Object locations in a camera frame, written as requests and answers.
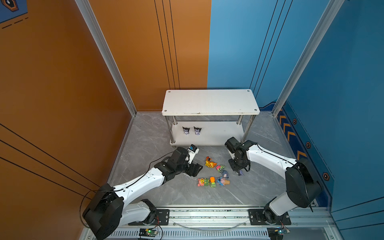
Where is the black white Kuromi figure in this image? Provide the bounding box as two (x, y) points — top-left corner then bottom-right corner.
(182, 127), (190, 135)

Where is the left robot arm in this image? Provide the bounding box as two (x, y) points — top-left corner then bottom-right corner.
(82, 145), (203, 240)

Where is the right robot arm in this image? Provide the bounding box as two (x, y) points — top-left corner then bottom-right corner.
(225, 137), (323, 225)

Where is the pink yellow bear toy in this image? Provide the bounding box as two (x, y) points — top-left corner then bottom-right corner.
(198, 178), (210, 187)

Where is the orange yellow duck toy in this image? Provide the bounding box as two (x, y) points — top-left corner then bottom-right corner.
(205, 157), (217, 168)

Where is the green orange toy truck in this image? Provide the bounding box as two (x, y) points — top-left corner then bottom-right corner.
(210, 177), (216, 188)

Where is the pink green toy car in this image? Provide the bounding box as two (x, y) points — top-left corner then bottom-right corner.
(216, 165), (226, 173)

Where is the blue Stitch ice-cream toy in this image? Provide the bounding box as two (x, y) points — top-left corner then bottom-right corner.
(216, 170), (230, 186)

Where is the white two-tier shelf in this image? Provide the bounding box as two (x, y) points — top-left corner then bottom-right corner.
(162, 89), (260, 146)

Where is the left green circuit board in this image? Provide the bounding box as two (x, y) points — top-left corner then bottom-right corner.
(138, 228), (159, 240)

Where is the green circuit board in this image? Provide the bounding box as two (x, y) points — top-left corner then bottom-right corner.
(267, 228), (291, 240)
(138, 228), (159, 240)

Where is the right green circuit board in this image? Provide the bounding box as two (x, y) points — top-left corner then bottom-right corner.
(267, 228), (291, 240)

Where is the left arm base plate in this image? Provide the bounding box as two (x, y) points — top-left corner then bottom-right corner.
(128, 209), (170, 226)

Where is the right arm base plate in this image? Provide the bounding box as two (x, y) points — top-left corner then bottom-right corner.
(248, 209), (292, 226)

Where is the aluminium rail frame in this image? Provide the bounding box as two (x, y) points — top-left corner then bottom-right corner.
(79, 205), (344, 240)

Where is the right aluminium corner post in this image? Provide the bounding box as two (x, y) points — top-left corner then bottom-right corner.
(272, 0), (345, 117)

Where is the aluminium corner post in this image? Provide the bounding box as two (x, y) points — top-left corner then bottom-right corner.
(272, 0), (345, 117)
(75, 0), (137, 117)

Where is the left aluminium corner post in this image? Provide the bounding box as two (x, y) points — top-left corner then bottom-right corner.
(75, 0), (137, 117)

